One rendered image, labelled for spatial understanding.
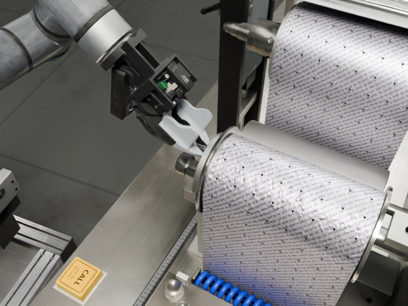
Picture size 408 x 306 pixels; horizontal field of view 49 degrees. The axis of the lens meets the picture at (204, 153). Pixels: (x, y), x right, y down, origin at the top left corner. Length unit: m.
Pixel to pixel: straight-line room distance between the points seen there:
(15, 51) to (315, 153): 0.50
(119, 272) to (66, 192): 1.36
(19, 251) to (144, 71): 1.41
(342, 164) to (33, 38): 0.53
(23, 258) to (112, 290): 0.97
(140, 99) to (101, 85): 2.21
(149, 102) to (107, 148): 1.81
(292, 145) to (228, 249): 0.21
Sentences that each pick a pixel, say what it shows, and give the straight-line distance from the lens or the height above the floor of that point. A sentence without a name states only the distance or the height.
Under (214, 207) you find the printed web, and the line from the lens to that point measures 0.68.
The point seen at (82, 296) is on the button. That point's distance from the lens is 0.99.
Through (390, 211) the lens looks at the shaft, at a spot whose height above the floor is 1.18.
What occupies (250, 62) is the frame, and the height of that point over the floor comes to 1.20.
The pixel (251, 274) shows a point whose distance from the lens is 0.80.
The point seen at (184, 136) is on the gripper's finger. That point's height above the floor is 1.30.
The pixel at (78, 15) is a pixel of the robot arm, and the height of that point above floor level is 1.47.
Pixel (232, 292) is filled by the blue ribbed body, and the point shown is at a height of 1.04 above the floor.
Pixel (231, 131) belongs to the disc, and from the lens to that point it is 0.69.
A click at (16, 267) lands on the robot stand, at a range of 1.93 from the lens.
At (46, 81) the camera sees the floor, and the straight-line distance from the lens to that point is 3.01.
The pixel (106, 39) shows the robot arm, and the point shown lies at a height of 1.44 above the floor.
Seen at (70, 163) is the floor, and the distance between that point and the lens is 2.46.
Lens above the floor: 1.80
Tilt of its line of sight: 48 degrees down
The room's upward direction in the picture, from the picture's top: straight up
